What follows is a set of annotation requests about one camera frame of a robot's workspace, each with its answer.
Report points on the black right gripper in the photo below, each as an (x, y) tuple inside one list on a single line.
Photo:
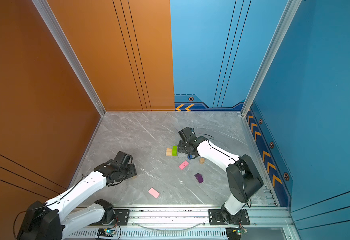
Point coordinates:
[(181, 144)]

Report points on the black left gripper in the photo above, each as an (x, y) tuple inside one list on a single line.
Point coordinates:
[(133, 171)]

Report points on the green wood block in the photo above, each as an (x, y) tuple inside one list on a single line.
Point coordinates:
[(174, 150)]

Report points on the engraved natural wood block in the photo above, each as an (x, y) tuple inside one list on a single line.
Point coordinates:
[(169, 152)]

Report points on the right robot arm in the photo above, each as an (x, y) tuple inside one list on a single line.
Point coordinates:
[(243, 176)]

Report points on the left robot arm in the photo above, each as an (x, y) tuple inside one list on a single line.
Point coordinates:
[(56, 219)]

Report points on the pink block near centre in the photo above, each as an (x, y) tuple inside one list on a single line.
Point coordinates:
[(183, 165)]

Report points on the pink block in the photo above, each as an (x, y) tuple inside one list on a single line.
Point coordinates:
[(154, 193), (183, 165)]

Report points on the purple house-shaped block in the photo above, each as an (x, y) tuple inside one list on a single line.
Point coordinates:
[(199, 178)]

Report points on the pink block near front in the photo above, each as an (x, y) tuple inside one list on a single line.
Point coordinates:
[(154, 193)]

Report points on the left green circuit board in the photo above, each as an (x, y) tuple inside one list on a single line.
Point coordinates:
[(106, 233)]

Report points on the green circuit board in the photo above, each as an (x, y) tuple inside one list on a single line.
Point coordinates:
[(106, 233), (235, 233)]

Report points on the right green circuit board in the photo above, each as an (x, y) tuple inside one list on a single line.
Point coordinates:
[(235, 233)]

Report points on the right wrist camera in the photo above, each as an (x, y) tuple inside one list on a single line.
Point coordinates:
[(187, 134)]

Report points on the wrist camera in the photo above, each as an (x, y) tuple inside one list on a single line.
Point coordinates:
[(187, 134), (123, 159)]

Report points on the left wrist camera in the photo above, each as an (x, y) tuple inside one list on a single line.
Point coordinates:
[(123, 159)]

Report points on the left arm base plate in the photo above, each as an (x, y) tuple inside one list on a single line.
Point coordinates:
[(120, 217)]

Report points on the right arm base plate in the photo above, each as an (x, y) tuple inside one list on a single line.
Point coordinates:
[(223, 217)]

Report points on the aluminium front rail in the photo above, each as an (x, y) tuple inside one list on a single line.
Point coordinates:
[(192, 223)]

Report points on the aluminium corner post right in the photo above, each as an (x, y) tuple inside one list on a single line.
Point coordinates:
[(283, 25)]

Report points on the aluminium corner post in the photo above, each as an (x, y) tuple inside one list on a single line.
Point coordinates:
[(58, 34), (283, 25)]

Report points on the aluminium corner post left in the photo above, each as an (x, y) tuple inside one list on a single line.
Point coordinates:
[(58, 34)]

